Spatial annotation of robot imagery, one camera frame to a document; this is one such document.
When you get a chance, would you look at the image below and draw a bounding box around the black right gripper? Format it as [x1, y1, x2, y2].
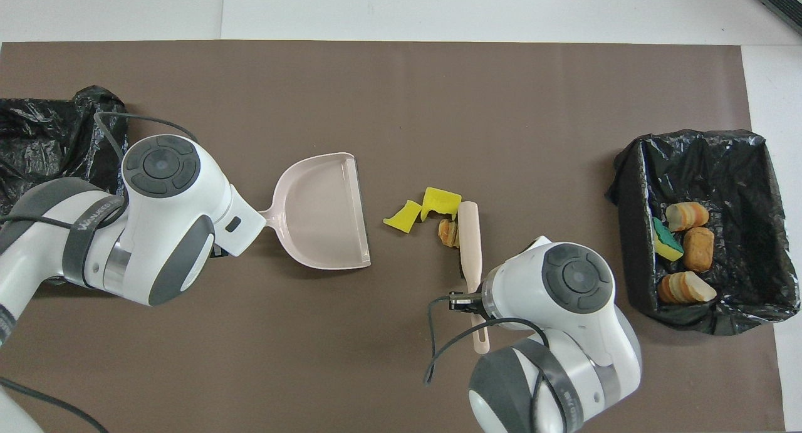
[449, 289, 496, 316]

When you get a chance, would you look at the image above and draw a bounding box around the beige brush with black bristles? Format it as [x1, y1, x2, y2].
[451, 202, 489, 355]

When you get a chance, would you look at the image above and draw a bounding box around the golden flaky croissant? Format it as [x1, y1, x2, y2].
[437, 218, 460, 251]

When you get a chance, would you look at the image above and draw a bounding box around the beige plastic dustpan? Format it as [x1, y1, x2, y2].
[259, 152, 372, 271]

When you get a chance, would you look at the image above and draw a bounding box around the yellow green-backed sponge piece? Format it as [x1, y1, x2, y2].
[651, 217, 684, 263]

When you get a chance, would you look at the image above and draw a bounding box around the croissant with pale underside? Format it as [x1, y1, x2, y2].
[656, 271, 717, 305]

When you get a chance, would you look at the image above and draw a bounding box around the striped orange croissant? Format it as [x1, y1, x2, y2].
[665, 201, 711, 232]

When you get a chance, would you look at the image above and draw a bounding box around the brown bread roll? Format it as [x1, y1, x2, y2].
[682, 227, 716, 273]

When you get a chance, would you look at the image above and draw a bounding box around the bin lined with black bag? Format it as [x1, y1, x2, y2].
[605, 129, 801, 335]
[0, 85, 130, 217]

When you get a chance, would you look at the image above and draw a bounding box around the brown table mat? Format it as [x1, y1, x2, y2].
[0, 41, 785, 433]

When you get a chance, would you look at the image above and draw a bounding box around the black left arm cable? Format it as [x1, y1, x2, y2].
[0, 112, 198, 433]

